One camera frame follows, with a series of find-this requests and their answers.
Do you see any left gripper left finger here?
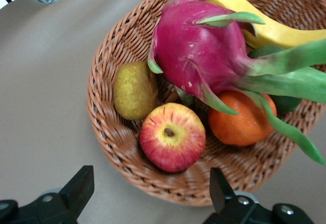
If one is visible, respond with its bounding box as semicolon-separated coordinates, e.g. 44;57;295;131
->
0;165;95;224

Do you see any red yellow apple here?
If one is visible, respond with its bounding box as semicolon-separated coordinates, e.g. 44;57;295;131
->
139;102;206;173

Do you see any pink dragon fruit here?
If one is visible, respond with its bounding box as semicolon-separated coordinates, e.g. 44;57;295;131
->
147;0;326;165

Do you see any orange tangerine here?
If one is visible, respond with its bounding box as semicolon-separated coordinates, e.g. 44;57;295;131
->
208;89;278;147

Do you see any brown table cloth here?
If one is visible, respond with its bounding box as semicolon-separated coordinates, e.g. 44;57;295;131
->
0;0;326;224

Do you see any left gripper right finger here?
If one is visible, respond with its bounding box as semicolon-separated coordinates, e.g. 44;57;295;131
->
203;167;315;224

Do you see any dark green avocado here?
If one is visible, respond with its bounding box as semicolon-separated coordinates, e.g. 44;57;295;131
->
248;45;303;113

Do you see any brown kiwi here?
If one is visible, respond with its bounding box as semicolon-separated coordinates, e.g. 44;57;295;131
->
113;61;159;121

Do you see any brown wicker basket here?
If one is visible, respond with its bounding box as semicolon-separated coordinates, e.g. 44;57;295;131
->
86;0;326;207

